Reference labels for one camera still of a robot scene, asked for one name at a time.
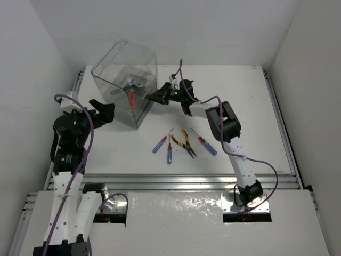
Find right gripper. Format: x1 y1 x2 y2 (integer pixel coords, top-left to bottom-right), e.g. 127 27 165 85
148 82 185 105

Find red handled adjustable wrench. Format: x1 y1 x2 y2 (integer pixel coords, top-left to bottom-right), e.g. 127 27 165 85
127 89 137 109

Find black handled adjustable wrench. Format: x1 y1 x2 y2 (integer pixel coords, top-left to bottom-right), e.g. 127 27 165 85
110 74 147 95

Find clear plastic drawer organizer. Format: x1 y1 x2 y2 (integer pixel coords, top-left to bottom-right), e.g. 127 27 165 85
91 39 158 130

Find blue screwdriver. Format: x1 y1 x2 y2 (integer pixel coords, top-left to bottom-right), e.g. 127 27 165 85
152 128 174 154
167 142 172 164
190 128 217 156

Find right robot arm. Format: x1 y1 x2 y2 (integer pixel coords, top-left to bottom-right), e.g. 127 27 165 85
147 79 263 207

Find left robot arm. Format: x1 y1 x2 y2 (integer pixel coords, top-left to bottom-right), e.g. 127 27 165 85
33 99 115 255

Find yellow long nose pliers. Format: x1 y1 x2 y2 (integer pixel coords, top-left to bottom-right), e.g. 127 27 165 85
171 129 197 159

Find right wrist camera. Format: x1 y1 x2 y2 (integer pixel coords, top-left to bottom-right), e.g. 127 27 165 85
169 75 178 88

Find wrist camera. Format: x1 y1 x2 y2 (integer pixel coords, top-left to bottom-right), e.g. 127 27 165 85
169 75 178 88
60 91 81 113

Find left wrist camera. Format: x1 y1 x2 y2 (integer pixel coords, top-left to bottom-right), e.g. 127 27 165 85
60 91 81 113

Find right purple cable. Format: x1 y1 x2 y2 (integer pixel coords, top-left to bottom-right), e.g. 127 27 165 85
175 58 279 211

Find purple cable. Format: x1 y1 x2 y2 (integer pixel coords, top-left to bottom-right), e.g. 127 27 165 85
175 58 279 211
41 93 95 256

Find aluminium front rail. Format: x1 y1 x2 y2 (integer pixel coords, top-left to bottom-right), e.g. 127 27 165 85
22 173 302 214

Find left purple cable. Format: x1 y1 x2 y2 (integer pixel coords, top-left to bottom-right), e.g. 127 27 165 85
41 93 95 256

